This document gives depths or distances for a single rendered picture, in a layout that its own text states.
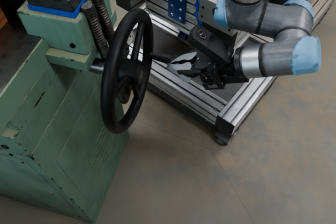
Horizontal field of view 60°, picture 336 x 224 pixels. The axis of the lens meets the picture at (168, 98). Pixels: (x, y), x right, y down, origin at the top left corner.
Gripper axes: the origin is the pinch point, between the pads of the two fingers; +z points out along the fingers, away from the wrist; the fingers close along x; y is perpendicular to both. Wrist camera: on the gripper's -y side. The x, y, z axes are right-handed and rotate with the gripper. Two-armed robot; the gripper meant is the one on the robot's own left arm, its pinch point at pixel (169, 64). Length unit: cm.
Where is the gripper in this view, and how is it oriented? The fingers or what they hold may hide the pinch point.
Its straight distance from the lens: 77.7
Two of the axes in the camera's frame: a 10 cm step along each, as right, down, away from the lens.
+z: -8.2, 0.3, 5.8
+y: 4.8, 6.0, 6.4
